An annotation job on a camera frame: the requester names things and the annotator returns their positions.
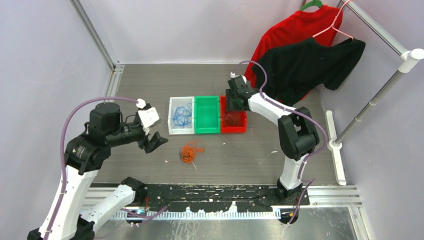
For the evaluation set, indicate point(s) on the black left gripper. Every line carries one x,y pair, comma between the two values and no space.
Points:
156,140

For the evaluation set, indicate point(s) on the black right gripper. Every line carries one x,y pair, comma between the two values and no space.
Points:
229,104

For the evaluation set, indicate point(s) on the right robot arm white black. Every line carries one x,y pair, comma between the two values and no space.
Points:
298,136

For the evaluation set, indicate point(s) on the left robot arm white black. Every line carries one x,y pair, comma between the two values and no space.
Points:
83,158

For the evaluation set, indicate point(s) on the red plastic bin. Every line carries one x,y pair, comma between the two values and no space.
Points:
231,122

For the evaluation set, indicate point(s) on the green plastic bin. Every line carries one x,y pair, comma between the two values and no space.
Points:
207,118

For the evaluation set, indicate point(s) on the white plastic bin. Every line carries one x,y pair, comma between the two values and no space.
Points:
181,115

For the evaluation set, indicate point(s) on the black t-shirt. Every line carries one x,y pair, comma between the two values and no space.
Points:
287,73

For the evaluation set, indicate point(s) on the red t-shirt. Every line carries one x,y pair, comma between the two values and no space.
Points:
296,28

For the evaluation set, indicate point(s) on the pink hanger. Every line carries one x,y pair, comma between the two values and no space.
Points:
332,25

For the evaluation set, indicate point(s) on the green hanger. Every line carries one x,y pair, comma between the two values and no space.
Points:
311,3

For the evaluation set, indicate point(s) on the metal clothes rack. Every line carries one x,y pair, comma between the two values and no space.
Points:
410,58

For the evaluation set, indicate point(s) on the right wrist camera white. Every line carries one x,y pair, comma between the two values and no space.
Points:
238,79

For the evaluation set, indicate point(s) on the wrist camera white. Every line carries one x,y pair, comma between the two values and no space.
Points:
238,79
148,115

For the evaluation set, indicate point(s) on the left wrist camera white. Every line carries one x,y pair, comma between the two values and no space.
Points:
148,115

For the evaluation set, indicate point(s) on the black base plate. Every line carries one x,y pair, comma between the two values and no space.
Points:
216,198

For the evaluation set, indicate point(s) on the white perforated cable duct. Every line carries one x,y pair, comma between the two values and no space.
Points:
228,215

